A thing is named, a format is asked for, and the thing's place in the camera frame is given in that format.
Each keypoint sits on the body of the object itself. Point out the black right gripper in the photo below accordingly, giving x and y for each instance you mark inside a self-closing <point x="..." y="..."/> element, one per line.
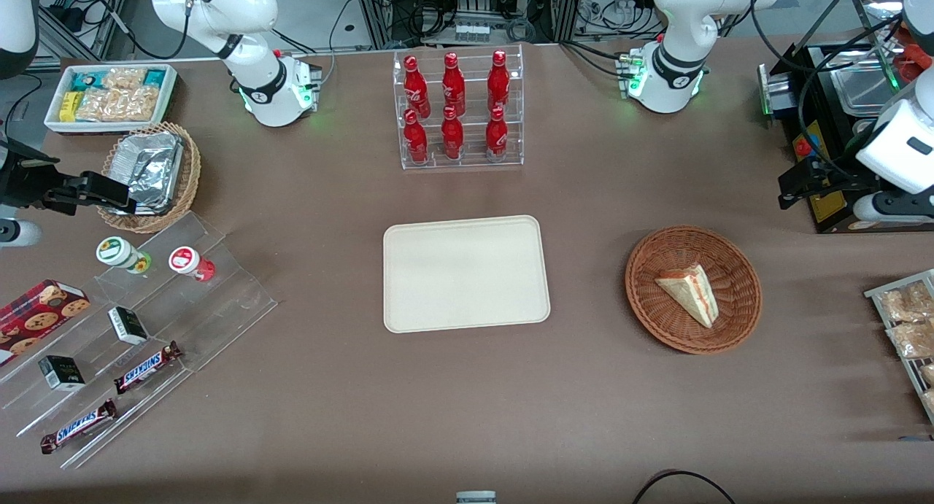
<point x="22" y="184"/>

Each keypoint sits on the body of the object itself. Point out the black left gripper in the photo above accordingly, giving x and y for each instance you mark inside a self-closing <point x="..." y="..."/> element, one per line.
<point x="834" y="169"/>

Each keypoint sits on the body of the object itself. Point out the triangular sandwich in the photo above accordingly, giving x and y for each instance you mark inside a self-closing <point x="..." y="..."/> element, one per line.
<point x="689" y="292"/>

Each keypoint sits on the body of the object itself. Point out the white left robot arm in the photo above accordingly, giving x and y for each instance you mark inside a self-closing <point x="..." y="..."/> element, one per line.
<point x="668" y="81"/>

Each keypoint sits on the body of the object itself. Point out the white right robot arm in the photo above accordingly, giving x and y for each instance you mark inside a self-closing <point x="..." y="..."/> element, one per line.
<point x="270" y="88"/>

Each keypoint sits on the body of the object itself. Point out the light wicker basket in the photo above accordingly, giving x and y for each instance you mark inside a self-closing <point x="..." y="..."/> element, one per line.
<point x="188" y="176"/>

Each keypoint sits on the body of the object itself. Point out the tray of packaged snacks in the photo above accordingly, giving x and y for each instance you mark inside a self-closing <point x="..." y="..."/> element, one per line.
<point x="875" y="294"/>

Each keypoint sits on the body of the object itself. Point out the round brown wicker basket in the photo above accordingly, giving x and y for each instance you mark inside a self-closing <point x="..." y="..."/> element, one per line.
<point x="657" y="307"/>

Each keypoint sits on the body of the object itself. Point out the beige rectangular tray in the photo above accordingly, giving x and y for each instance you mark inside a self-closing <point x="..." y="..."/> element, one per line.
<point x="467" y="274"/>

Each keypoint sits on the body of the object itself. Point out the red emergency knob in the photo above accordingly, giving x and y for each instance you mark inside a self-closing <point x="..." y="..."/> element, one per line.
<point x="803" y="148"/>

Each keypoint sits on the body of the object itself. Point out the aluminium foil container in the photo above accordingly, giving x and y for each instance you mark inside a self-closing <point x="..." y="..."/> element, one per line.
<point x="149" y="168"/>

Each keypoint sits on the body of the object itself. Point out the black food warmer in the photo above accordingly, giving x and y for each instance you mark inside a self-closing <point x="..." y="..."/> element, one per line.
<point x="824" y="143"/>

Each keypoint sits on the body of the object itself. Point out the green lid cup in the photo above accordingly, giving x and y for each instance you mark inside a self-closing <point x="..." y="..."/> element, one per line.
<point x="117" y="251"/>

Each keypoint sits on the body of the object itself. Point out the stainless steel pan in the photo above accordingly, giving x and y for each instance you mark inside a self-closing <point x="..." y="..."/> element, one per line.
<point x="862" y="127"/>
<point x="861" y="88"/>

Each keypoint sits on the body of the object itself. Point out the large clear cracker bag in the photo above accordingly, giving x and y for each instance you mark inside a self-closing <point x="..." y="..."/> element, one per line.
<point x="117" y="104"/>

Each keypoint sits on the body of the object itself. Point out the white rectangular bin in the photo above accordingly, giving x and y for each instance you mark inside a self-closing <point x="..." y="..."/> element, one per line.
<point x="52" y="121"/>

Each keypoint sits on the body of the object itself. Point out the grey metal box green light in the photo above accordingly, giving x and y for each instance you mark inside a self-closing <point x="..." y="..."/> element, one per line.
<point x="777" y="92"/>

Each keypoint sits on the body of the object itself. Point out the yellow snack packet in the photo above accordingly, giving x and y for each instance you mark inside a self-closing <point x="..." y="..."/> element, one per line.
<point x="70" y="106"/>

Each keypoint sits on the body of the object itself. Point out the red lid cup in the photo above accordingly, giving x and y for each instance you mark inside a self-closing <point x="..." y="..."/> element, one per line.
<point x="186" y="260"/>

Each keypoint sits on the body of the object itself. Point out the small clear cracker bag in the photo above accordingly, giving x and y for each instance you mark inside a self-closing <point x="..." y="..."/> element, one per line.
<point x="124" y="78"/>

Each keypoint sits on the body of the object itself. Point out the teal snack packet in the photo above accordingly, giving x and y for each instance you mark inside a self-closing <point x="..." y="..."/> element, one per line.
<point x="86" y="79"/>
<point x="155" y="77"/>

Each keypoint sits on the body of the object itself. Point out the small black box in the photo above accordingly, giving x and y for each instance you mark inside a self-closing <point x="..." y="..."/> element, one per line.
<point x="128" y="325"/>
<point x="62" y="373"/>

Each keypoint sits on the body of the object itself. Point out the red cookie box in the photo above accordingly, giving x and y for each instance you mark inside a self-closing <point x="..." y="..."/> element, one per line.
<point x="36" y="318"/>

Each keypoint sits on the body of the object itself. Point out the clear acrylic stepped display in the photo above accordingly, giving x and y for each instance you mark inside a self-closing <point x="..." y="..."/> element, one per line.
<point x="219" y="300"/>

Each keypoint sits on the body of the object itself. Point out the clear bagged pastry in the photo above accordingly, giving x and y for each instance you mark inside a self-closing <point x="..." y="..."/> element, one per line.
<point x="905" y="303"/>
<point x="912" y="340"/>

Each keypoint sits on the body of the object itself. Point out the red sausage skewer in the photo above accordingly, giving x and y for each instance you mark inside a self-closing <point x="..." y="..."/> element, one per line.
<point x="908" y="65"/>

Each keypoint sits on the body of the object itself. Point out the snickers chocolate bar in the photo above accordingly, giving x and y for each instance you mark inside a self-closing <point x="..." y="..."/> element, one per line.
<point x="146" y="367"/>
<point x="79" y="426"/>

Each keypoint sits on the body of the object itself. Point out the red cola bottle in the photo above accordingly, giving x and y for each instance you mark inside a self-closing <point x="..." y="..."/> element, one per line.
<point x="416" y="139"/>
<point x="453" y="87"/>
<point x="498" y="82"/>
<point x="416" y="88"/>
<point x="496" y="134"/>
<point x="452" y="136"/>

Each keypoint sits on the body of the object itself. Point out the clear acrylic bottle rack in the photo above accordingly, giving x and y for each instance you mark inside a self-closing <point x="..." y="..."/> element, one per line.
<point x="476" y="88"/>

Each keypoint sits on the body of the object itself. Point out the white power strip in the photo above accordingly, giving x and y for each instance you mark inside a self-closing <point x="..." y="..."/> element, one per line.
<point x="472" y="32"/>

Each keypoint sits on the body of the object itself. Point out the grey white device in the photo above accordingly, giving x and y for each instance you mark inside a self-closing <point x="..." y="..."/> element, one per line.
<point x="476" y="497"/>

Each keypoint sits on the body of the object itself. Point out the aluminium frame rack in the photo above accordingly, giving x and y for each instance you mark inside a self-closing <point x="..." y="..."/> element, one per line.
<point x="379" y="15"/>

